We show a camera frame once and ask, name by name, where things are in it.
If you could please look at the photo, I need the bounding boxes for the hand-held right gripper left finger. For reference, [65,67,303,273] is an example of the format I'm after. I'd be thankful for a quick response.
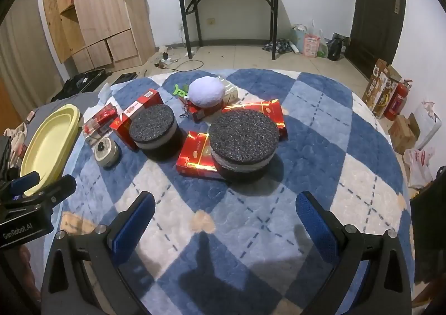
[41,192,156,315]

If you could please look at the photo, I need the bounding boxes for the open black tool case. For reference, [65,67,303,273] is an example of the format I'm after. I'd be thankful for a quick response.
[52,69,112,103]

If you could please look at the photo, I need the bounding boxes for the beige curtain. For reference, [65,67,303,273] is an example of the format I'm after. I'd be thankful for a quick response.
[0,0,67,107]

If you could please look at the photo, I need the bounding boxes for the wooden wardrobe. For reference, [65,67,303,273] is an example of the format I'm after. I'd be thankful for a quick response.
[42,0,156,72]

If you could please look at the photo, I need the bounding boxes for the dark plaid cloth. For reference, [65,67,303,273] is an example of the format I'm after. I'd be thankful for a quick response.
[263,39,297,54]

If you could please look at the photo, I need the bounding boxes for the red and white long carton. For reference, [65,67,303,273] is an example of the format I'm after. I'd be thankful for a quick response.
[83,103,119,145]

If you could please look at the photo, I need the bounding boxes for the small black sandwich cookie cushion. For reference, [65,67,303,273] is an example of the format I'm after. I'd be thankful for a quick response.
[128,104,185,162]

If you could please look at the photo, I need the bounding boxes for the yellow plastic basin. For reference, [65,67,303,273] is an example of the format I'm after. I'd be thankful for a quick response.
[20,104,81,197]

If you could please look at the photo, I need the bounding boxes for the pink printed bag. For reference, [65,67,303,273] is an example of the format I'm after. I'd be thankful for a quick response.
[302,34,321,57]

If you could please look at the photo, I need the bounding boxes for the round grey tin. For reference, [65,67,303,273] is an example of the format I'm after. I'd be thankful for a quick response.
[93,137,122,167]

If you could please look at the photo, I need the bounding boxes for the blue white plaid blanket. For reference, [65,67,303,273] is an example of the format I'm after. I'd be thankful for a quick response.
[56,69,415,315]

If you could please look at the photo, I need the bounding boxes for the brown cardboard box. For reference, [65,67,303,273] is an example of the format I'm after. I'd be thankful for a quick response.
[388,114,424,153]

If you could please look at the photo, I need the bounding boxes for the beige box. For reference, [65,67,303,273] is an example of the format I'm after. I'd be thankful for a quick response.
[216,75,239,103]

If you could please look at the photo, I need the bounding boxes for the beige garment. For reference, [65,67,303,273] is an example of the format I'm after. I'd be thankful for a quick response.
[3,122,28,169]

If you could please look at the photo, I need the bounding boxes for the white red plastic bag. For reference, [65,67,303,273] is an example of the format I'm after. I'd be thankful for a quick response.
[404,148,436,190]

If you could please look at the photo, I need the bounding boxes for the large black sandwich cookie cushion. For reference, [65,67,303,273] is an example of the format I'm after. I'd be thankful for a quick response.
[208,109,280,183]

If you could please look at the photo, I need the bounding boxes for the printed cardboard product boxes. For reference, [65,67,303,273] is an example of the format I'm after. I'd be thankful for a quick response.
[362,59,403,119]

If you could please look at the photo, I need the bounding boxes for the red fire extinguisher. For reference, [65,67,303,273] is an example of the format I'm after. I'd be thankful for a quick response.
[383,80,413,121]

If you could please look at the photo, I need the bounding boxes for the red box with white label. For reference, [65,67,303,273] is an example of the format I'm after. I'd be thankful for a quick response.
[110,89,164,151]

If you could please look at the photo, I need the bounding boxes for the lavender round plush cushion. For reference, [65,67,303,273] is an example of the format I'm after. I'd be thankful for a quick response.
[188,76,226,108]

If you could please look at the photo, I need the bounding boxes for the white flat box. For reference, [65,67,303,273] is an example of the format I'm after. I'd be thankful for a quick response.
[413,101,443,150]

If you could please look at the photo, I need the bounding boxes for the black foam tray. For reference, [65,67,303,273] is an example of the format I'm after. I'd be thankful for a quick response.
[111,73,138,85]

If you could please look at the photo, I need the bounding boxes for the dark brown door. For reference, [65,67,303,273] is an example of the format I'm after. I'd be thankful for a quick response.
[348,0,408,79]

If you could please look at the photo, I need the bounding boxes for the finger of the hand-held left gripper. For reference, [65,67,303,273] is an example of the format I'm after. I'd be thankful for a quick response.
[21,175,77,213]
[0,172,40,199]

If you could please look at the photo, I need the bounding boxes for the small dark red box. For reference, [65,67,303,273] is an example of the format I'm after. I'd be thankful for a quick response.
[178,94,224,123]

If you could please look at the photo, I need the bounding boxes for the shiny red gold box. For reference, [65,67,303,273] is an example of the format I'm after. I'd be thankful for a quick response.
[222,100,289,141]
[176,130,227,180]

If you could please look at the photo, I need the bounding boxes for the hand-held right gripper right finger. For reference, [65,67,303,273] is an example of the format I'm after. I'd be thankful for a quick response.
[295,191,413,315]

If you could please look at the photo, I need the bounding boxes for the orange wooden door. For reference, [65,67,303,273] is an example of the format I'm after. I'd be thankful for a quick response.
[0,75,21,124]

